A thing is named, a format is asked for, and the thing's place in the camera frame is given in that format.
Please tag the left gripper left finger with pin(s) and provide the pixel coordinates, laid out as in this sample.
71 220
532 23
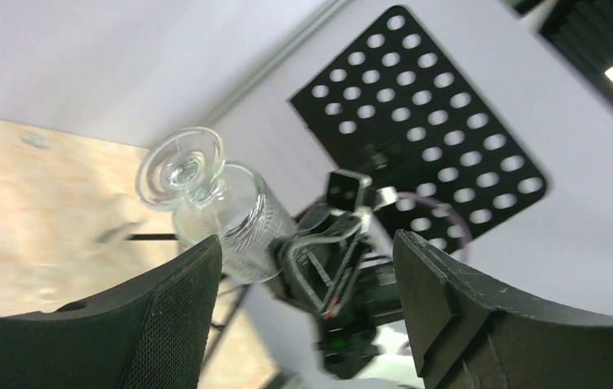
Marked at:
148 332

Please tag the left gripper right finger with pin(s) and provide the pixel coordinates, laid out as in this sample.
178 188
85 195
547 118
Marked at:
469 330

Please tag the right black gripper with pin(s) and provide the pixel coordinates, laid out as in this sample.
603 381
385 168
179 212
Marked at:
328 268

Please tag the clear flute wine glass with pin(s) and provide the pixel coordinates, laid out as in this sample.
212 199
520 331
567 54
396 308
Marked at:
116 219

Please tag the clear ribbed short glass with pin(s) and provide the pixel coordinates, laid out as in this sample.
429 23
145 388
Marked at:
187 175

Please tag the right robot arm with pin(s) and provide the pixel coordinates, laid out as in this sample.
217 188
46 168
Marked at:
346 354

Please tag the black perforated music stand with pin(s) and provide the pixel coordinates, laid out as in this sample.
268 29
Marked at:
392 106

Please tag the metal washer on table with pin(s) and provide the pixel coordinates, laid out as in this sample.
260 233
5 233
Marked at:
35 140

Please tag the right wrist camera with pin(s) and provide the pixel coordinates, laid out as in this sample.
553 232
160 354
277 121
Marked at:
351 191

